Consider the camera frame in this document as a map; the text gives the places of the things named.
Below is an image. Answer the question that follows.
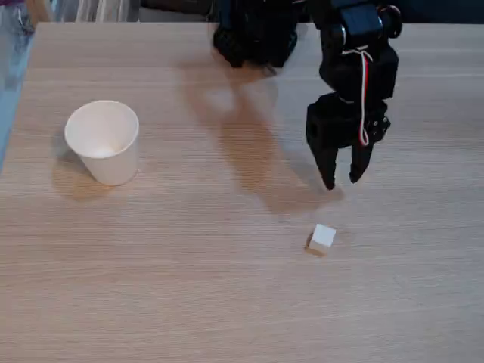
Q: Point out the wooden chair frame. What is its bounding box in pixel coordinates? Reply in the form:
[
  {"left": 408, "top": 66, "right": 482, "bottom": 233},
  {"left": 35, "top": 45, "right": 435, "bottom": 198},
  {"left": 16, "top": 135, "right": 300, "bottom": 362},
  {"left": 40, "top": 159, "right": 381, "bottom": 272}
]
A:
[{"left": 23, "top": 0, "right": 56, "bottom": 23}]

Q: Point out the red and white cable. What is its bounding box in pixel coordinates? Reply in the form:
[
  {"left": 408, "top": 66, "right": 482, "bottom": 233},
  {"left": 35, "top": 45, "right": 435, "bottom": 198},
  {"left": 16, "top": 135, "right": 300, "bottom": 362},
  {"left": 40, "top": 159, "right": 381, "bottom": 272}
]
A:
[{"left": 342, "top": 44, "right": 374, "bottom": 147}]

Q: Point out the person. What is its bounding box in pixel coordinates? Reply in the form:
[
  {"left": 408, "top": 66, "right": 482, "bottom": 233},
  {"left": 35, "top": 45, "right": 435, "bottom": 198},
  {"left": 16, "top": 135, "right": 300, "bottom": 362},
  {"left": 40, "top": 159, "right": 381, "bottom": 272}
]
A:
[{"left": 0, "top": 0, "right": 37, "bottom": 92}]

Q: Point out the white paper cup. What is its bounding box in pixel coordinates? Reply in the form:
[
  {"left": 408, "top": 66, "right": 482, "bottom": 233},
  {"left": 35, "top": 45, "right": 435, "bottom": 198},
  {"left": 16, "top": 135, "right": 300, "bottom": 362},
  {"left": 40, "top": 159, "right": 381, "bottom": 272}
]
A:
[{"left": 64, "top": 99, "right": 141, "bottom": 187}]

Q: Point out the pale striped curtain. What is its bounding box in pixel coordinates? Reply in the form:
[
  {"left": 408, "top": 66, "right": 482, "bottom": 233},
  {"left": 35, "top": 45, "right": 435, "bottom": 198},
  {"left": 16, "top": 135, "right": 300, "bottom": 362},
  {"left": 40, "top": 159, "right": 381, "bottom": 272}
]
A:
[{"left": 56, "top": 0, "right": 141, "bottom": 23}]

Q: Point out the white cube block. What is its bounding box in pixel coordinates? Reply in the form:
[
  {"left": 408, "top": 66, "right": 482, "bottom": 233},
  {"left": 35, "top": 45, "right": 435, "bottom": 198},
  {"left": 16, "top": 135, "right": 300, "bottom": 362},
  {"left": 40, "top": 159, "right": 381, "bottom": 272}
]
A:
[{"left": 304, "top": 222, "right": 337, "bottom": 258}]

